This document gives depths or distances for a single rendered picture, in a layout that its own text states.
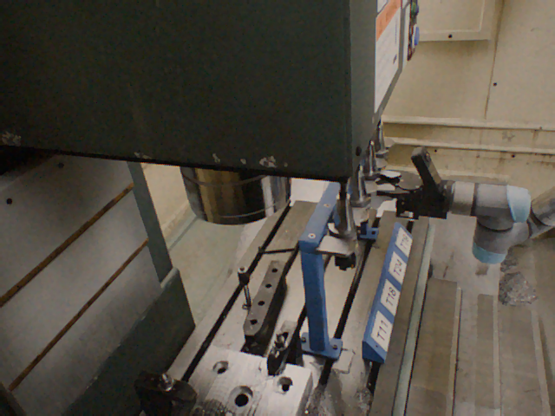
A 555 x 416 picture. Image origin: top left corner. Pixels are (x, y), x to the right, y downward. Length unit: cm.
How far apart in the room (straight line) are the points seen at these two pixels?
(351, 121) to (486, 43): 116
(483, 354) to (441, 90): 81
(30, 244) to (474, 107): 131
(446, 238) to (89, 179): 113
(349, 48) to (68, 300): 84
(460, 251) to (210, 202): 115
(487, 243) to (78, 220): 89
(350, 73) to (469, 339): 107
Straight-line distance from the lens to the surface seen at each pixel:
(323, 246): 93
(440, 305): 150
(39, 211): 101
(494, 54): 162
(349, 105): 47
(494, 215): 113
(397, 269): 130
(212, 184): 64
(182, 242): 209
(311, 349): 115
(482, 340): 144
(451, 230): 171
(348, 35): 45
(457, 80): 165
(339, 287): 130
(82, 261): 112
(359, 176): 101
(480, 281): 164
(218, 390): 102
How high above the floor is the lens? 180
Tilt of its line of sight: 35 degrees down
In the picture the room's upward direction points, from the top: 8 degrees counter-clockwise
